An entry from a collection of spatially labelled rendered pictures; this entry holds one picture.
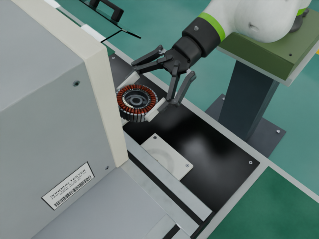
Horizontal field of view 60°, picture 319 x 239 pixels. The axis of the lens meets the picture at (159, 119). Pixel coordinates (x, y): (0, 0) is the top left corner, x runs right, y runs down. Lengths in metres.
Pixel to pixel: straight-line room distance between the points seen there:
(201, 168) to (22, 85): 0.62
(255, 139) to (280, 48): 0.84
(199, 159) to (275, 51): 0.47
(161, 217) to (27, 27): 0.26
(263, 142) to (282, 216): 1.03
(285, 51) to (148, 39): 1.47
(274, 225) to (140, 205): 0.49
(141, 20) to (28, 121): 2.35
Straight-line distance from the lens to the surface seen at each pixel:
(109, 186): 0.39
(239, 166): 0.81
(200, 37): 0.72
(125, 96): 0.73
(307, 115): 2.06
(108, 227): 0.37
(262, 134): 1.83
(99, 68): 0.25
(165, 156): 0.78
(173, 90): 0.70
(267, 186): 0.83
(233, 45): 1.11
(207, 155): 0.80
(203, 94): 1.95
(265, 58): 1.07
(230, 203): 0.78
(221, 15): 0.75
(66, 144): 0.29
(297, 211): 0.83
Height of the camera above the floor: 1.47
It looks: 55 degrees down
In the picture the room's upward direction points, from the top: straight up
